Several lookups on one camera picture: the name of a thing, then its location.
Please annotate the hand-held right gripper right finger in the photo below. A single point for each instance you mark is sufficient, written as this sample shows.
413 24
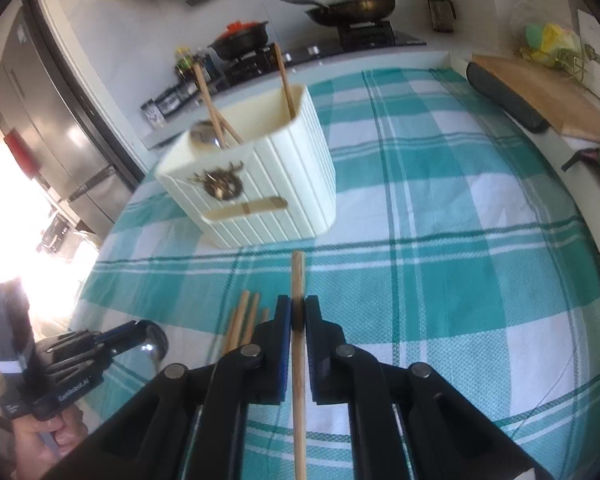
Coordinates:
316 360

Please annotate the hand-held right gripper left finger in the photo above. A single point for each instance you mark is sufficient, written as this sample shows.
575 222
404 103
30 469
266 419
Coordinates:
280 360

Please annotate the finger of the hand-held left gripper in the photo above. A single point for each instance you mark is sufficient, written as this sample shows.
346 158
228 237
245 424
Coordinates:
70 355
122 335

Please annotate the metal spoon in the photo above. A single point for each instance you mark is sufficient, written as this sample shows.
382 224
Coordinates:
155 342
202 135

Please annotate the cream ribbed utensil box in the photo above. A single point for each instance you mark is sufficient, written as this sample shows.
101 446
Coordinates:
270 185

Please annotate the person's left hand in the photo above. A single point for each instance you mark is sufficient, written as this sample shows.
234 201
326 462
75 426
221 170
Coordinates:
50 440

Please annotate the teal checked tablecloth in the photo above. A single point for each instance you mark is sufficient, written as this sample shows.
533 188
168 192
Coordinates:
455 260

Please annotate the grey refrigerator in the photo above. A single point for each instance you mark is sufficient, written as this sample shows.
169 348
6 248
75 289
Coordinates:
50 125

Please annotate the white spice jar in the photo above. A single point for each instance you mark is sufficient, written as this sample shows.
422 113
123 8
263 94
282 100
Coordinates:
152 112

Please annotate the black gas stove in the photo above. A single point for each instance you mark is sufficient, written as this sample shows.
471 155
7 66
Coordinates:
330 52

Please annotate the black clay pot red lid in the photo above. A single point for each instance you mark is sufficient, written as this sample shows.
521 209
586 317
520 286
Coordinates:
240 40

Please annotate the black padded bar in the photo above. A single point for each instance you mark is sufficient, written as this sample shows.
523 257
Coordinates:
510 97

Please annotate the black tray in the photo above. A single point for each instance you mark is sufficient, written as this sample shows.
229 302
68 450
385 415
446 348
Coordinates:
577 157

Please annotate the dark wok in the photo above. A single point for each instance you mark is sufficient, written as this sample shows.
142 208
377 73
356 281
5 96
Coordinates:
355 10

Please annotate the wooden cutting board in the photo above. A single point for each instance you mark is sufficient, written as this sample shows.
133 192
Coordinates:
570 100

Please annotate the red wall hanging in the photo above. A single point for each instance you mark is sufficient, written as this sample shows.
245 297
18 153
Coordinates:
19 155

